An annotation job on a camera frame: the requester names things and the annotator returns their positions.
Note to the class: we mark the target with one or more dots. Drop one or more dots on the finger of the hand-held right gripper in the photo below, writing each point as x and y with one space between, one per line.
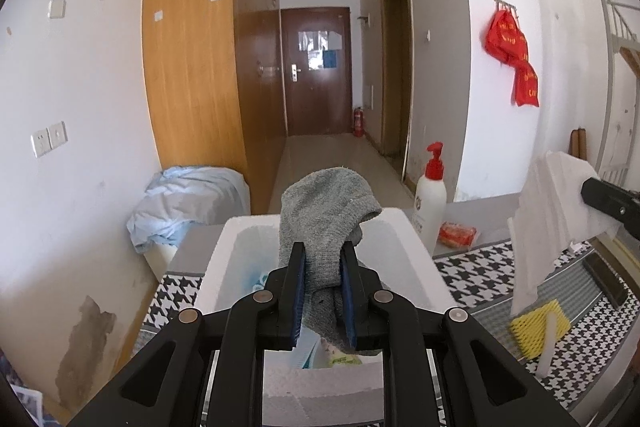
610 202

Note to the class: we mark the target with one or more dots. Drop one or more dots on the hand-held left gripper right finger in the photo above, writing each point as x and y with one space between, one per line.
348 302

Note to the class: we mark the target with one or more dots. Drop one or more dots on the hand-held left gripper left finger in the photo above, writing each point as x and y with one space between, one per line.
297 297

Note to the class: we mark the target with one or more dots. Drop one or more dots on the white tissue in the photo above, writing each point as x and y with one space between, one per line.
545 217

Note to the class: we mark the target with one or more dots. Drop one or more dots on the grey sock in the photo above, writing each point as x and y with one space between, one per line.
325 217

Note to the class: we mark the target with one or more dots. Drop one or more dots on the white foam box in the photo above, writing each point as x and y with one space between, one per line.
320 394

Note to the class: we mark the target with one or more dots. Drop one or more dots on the yellow foam net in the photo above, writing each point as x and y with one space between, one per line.
527 329

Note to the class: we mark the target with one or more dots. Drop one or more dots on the wooden planks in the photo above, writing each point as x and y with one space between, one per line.
578 143

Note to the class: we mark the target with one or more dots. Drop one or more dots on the black smartphone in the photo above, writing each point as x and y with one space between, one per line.
605 279

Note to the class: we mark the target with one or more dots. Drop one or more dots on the white pump bottle red cap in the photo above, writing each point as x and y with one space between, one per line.
430 207

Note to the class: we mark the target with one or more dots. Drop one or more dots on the red snack packet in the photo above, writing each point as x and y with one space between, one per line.
457 234

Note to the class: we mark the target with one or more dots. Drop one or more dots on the houndstooth blanket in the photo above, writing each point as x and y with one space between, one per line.
480 277

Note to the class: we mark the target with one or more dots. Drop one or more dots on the white bin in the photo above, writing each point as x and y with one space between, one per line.
160 259

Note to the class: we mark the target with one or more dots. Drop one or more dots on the metal bunk bed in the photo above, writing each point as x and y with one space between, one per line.
607 57

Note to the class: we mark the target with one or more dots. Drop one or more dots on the light blue cloth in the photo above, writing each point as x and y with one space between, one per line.
190 197

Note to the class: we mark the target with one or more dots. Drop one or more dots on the white foam piece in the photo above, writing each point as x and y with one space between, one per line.
549 344

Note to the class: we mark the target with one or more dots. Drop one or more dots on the red fire extinguisher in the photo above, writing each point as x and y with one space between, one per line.
358 123

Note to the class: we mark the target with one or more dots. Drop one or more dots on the red hanging bags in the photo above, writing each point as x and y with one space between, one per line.
510 42

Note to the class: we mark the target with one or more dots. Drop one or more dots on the dark brown door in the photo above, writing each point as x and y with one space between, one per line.
320 107

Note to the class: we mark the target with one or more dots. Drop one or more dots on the blue door notice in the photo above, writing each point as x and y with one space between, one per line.
330 59

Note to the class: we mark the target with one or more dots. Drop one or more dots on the white door notice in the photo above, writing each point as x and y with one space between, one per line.
320 39

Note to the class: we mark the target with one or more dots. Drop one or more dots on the wooden wardrobe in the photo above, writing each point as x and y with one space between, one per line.
200 57

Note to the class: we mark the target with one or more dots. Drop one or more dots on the printed papers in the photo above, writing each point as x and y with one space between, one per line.
22 399

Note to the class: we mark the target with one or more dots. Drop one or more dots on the metal wall hook rack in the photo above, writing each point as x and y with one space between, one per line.
505 4

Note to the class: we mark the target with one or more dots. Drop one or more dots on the wooden side door frame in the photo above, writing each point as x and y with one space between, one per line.
407 82

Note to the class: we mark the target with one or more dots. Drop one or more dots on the white wall socket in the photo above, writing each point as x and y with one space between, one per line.
40 144

